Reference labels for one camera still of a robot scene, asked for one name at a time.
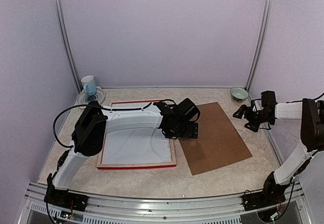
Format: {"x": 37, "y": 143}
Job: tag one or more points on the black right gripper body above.
{"x": 258, "y": 117}

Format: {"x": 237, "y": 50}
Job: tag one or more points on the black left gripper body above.
{"x": 181, "y": 131}

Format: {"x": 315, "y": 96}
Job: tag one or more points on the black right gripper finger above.
{"x": 243, "y": 109}
{"x": 252, "y": 127}

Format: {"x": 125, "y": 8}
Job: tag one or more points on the brown backing board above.
{"x": 218, "y": 143}

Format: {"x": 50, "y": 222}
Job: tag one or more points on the red wooden picture frame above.
{"x": 136, "y": 166}

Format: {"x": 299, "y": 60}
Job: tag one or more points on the cat and books photo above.
{"x": 134, "y": 148}

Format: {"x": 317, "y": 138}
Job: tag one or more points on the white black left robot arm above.
{"x": 89, "y": 131}

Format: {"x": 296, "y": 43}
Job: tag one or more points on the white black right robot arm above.
{"x": 309, "y": 111}

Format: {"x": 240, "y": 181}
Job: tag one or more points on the pale green ceramic bowl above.
{"x": 238, "y": 94}

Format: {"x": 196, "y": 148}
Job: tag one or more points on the light blue mug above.
{"x": 89, "y": 85}

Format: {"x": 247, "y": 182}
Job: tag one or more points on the white blue swirl plate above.
{"x": 99, "y": 96}

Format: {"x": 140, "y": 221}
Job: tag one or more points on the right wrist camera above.
{"x": 255, "y": 104}

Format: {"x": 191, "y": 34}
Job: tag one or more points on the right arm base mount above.
{"x": 271, "y": 194}

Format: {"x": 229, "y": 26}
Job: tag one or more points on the front aluminium rail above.
{"x": 113, "y": 209}

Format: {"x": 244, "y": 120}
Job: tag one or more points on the right aluminium corner post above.
{"x": 259, "y": 46}

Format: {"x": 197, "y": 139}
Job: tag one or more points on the aluminium corner post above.
{"x": 259, "y": 46}
{"x": 67, "y": 46}

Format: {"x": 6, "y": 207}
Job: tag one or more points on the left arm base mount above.
{"x": 65, "y": 198}

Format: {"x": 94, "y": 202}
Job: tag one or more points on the left aluminium corner post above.
{"x": 67, "y": 46}

